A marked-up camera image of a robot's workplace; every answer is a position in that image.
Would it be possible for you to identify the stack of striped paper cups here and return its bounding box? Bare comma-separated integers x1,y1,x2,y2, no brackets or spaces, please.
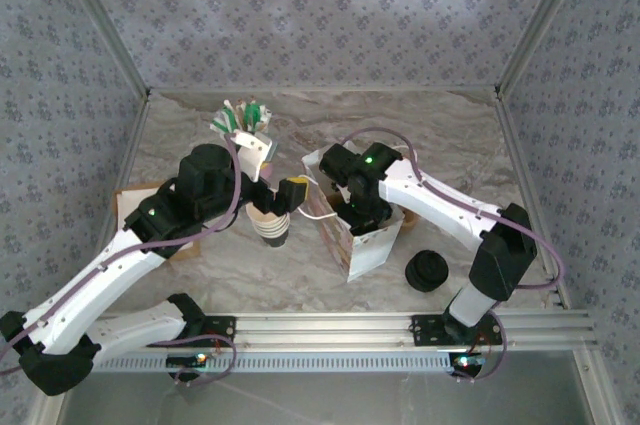
245,202,293,250

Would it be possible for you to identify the white cartoon print paper bag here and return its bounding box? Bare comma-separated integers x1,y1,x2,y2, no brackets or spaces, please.
297,141,407,285

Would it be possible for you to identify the green striped wrapped straw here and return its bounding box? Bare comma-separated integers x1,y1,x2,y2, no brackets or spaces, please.
209,117,236,139
221,99,242,136
245,99,265,132

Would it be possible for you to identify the brown kraft paper sheet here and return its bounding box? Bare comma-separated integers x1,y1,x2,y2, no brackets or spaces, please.
114,186,202,262

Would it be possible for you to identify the stack of black cup lids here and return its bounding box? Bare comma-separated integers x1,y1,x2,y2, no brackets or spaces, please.
404,249,450,294

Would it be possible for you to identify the small lit circuit board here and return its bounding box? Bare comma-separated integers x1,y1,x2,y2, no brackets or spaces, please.
452,353,486,371
166,352,209,369

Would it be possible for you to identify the aluminium table end rail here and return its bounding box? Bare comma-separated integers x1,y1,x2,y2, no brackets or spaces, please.
149,86,501,95

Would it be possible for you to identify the aluminium mounting rail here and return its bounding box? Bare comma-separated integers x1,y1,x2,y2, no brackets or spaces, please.
99,311,599,352

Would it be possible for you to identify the aluminium table side rail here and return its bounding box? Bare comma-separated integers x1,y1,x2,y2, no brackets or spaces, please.
494,89,571,309

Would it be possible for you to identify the grey slotted cable duct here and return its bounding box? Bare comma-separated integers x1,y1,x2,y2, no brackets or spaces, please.
92,348,481,374

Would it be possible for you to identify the short purple looped cable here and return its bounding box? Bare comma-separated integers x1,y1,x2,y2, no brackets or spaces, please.
149,333,236,389
452,319,509,384

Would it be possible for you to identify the aluminium corner post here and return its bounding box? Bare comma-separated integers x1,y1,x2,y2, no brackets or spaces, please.
494,0,596,96
49,0,153,99

